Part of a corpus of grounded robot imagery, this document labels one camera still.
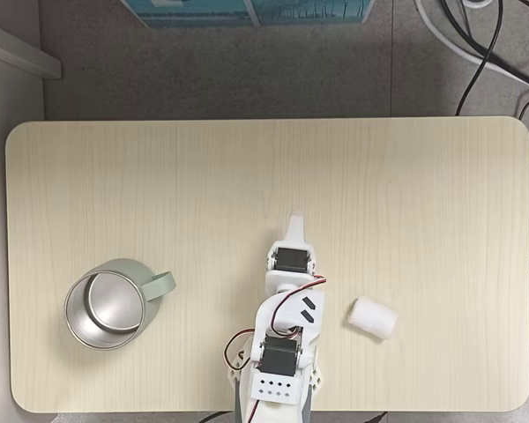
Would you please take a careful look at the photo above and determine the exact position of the black usb cable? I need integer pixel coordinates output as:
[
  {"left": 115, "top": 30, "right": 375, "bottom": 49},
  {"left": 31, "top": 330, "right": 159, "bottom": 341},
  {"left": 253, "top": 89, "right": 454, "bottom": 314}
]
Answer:
[{"left": 197, "top": 411, "right": 235, "bottom": 423}]

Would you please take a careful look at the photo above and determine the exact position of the white shelf board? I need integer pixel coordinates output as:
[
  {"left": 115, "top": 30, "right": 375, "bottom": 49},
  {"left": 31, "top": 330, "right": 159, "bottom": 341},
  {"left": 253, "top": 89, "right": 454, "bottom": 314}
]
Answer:
[{"left": 0, "top": 19, "right": 63, "bottom": 80}]

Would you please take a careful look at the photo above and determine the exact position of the white gauze dressing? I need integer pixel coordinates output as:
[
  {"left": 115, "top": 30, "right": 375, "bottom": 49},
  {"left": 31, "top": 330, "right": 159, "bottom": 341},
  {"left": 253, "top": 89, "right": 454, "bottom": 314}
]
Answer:
[{"left": 346, "top": 296, "right": 399, "bottom": 341}]

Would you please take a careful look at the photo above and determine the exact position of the teal printed box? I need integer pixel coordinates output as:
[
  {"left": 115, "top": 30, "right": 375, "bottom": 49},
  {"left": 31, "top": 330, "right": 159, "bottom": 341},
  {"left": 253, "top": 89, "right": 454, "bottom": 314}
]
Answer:
[{"left": 118, "top": 0, "right": 376, "bottom": 28}]

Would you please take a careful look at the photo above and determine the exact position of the white thick cable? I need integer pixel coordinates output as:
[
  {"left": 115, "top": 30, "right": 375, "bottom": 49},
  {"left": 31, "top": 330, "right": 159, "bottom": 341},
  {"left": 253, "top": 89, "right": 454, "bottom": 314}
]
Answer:
[{"left": 413, "top": 0, "right": 529, "bottom": 87}]

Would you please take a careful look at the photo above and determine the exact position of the sage green steel mug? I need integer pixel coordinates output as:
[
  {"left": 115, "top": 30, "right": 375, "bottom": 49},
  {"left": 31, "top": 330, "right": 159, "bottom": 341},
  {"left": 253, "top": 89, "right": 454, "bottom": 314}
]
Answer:
[{"left": 63, "top": 258, "right": 178, "bottom": 353}]

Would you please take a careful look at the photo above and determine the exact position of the red black servo wire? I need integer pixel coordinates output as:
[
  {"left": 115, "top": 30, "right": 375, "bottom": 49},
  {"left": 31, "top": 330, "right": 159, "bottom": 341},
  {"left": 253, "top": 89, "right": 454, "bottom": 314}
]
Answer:
[
  {"left": 267, "top": 274, "right": 330, "bottom": 337},
  {"left": 221, "top": 329, "right": 257, "bottom": 367}
]

